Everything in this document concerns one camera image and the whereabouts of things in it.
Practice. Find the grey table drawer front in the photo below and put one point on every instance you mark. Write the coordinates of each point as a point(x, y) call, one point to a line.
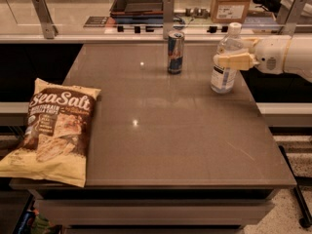
point(154, 212)

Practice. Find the sea salt chip bag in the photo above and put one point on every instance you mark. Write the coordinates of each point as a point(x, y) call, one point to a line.
point(56, 139)

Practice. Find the colourful items under table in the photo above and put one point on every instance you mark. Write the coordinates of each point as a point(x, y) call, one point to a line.
point(34, 223)

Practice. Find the left metal glass bracket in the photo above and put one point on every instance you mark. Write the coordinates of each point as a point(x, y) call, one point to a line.
point(49, 29)

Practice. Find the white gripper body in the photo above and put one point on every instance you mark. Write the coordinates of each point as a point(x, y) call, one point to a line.
point(268, 57)

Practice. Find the cardboard box with label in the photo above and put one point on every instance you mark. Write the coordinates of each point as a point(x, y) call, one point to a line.
point(226, 11)

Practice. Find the metal glass bracket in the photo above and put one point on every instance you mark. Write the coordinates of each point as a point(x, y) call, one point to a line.
point(293, 13)
point(168, 17)
point(49, 29)

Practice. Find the clear plastic water bottle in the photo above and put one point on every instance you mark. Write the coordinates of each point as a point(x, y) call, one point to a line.
point(223, 78)

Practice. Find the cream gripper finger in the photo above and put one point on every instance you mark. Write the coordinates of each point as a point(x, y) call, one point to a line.
point(244, 61)
point(247, 42)

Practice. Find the middle metal glass bracket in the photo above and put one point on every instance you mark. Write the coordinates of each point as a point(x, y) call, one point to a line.
point(168, 17)

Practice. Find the right metal glass bracket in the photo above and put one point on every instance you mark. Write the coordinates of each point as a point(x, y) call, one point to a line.
point(293, 13)

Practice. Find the red bull energy can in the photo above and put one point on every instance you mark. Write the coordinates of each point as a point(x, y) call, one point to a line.
point(175, 51)

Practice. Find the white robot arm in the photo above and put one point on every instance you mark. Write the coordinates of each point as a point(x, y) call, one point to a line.
point(298, 58)

